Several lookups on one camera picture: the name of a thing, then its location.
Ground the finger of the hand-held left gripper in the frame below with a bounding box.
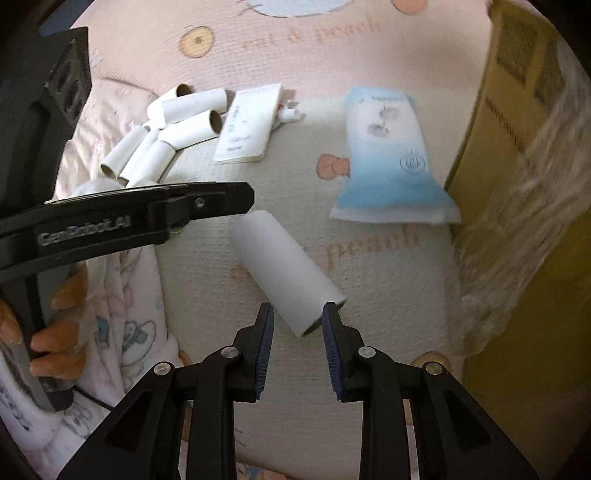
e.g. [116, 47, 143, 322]
[46, 181, 256, 232]

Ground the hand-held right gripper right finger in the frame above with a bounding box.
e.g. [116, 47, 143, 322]
[322, 302, 541, 480]

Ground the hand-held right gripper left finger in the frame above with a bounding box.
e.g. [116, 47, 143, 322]
[58, 302, 275, 480]

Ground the pile of white paper tubes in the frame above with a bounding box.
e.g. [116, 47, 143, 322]
[100, 84, 229, 188]

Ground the wide white cardboard roll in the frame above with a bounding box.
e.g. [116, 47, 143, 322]
[231, 210, 348, 337]

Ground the brown cardboard box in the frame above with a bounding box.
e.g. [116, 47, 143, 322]
[443, 0, 591, 462]

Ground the person's left hand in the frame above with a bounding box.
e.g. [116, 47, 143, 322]
[0, 263, 90, 384]

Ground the white spiral notepad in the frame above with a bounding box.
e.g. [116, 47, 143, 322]
[213, 83, 283, 164]

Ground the red white crumpled wrapper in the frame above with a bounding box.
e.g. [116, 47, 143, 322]
[272, 92, 305, 127]

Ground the pink cat printed bedsheet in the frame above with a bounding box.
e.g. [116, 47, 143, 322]
[39, 0, 497, 480]

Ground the light blue wet wipes packet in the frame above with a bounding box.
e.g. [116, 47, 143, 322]
[329, 85, 462, 225]

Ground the clear plastic film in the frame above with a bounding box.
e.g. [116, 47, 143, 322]
[455, 46, 591, 356]

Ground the black cable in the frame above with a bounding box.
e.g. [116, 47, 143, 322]
[69, 385, 118, 411]

